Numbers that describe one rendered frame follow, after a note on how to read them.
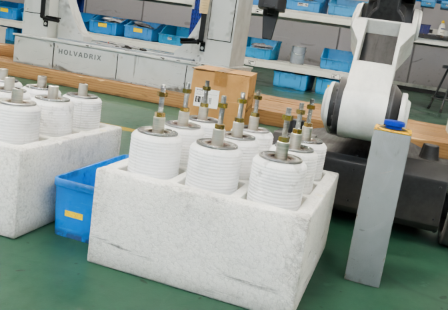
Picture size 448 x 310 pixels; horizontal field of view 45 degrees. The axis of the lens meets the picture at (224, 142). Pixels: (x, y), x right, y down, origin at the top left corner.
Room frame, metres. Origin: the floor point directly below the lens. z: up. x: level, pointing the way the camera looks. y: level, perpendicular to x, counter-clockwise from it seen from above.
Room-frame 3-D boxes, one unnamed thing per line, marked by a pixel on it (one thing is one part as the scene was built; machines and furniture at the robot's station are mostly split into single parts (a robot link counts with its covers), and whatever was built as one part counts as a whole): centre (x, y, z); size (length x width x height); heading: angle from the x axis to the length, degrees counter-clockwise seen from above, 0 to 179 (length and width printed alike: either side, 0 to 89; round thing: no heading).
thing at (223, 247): (1.07, -0.02, 0.09); 0.39 x 0.39 x 0.18; 73
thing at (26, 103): (1.09, 0.43, 0.25); 0.08 x 0.08 x 0.01
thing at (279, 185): (0.93, -0.10, 0.16); 0.10 x 0.10 x 0.18
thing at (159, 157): (1.00, 0.12, 0.16); 0.10 x 0.10 x 0.18
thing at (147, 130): (1.00, 0.12, 0.25); 0.08 x 0.08 x 0.01
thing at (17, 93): (1.09, 0.43, 0.26); 0.02 x 0.02 x 0.03
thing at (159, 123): (1.00, 0.12, 0.26); 0.02 x 0.02 x 0.03
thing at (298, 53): (5.85, -0.64, 0.35); 0.16 x 0.15 x 0.19; 73
